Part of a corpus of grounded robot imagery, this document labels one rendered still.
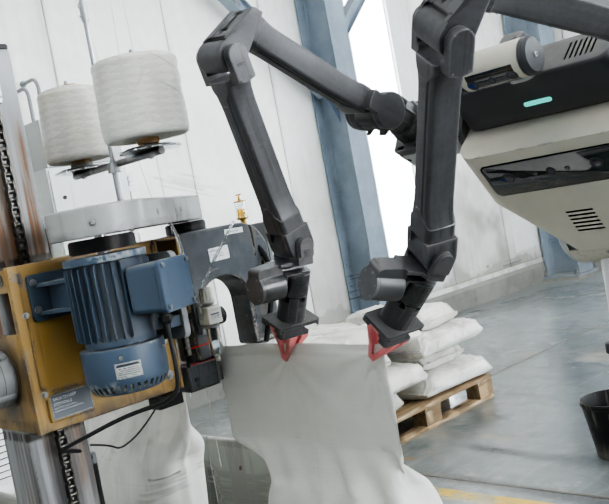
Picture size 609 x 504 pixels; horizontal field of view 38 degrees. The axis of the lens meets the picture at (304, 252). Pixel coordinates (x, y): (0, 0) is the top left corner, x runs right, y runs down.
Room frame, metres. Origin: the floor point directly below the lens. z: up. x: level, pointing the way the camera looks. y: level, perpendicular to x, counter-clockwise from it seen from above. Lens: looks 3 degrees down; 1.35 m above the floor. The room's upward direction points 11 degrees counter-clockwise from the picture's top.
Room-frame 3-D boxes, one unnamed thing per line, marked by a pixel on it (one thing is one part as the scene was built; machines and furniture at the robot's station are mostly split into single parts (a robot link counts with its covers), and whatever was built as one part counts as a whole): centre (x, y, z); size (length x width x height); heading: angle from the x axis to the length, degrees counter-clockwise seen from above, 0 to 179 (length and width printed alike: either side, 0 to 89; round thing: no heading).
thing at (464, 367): (5.22, -0.63, 0.20); 0.67 x 0.43 x 0.15; 133
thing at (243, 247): (2.04, 0.27, 1.21); 0.30 x 0.25 x 0.30; 43
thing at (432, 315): (5.39, -0.49, 0.56); 0.67 x 0.43 x 0.15; 43
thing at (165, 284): (1.55, 0.26, 1.25); 0.10 x 0.08 x 0.12; 158
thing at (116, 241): (1.59, 0.35, 1.35); 0.12 x 0.12 x 0.04
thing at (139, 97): (1.69, 0.25, 1.61); 0.17 x 0.17 x 0.17
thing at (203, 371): (1.87, 0.27, 1.04); 0.08 x 0.06 x 0.05; 133
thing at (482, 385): (5.15, -0.26, 0.07); 1.20 x 0.82 x 0.14; 135
